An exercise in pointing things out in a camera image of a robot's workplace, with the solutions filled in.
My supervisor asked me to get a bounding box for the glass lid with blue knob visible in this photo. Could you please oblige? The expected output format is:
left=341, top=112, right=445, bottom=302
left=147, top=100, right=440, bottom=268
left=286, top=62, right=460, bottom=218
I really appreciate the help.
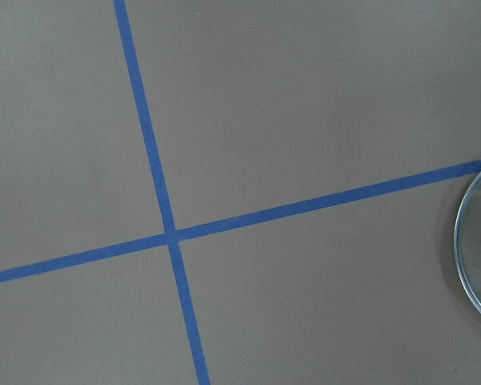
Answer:
left=453, top=171, right=481, bottom=314

